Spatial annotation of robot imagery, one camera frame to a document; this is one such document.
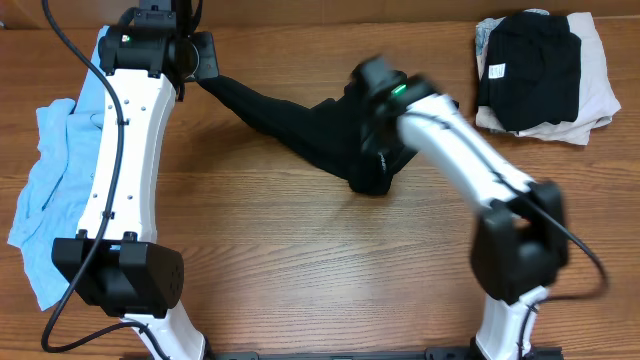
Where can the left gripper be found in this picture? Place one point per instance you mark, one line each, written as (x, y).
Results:
(206, 57)

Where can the black t-shirt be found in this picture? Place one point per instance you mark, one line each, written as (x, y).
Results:
(327, 135)

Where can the light blue t-shirt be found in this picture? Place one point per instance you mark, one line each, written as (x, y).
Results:
(58, 186)

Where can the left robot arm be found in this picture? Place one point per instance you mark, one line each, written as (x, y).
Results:
(114, 261)

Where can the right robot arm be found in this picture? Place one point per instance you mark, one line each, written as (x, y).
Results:
(519, 244)

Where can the folded black garment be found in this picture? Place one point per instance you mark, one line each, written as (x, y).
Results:
(532, 72)

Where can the folded white garment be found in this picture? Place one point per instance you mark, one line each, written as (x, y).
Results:
(597, 104)

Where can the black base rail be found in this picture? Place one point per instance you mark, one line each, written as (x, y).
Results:
(345, 356)

